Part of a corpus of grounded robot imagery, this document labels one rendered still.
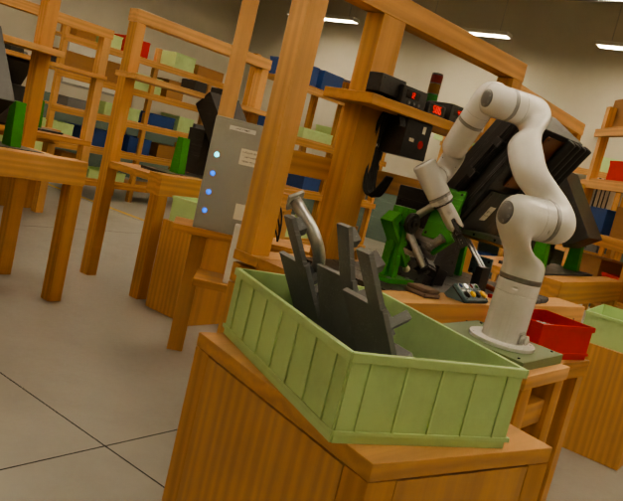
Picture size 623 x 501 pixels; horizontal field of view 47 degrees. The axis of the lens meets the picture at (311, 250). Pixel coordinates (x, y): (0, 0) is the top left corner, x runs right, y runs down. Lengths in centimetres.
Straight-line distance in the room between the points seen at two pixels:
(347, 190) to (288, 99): 49
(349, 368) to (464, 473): 34
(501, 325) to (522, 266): 18
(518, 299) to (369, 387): 86
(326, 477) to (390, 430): 15
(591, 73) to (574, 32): 74
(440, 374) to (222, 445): 56
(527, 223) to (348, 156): 99
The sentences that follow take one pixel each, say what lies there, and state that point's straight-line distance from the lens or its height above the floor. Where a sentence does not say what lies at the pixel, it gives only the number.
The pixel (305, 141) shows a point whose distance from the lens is 821.
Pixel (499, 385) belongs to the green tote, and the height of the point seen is 92.
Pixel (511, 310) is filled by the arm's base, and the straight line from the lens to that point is 207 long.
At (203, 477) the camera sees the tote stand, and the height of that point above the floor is 49.
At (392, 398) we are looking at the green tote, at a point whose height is 88.
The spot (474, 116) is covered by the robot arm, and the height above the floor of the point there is 151.
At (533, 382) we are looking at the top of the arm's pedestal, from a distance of 200.
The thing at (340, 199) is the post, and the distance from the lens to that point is 279.
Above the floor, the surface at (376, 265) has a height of 110.
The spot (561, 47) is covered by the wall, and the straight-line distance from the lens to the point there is 1255.
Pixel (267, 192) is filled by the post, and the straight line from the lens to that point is 252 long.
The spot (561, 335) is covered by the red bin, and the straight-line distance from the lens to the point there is 254.
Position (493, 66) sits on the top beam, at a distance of 348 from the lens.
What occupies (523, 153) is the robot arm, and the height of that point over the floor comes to 142.
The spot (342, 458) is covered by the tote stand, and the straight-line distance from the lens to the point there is 133.
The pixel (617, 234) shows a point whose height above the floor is 123.
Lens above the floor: 127
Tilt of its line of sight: 7 degrees down
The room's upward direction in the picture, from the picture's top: 14 degrees clockwise
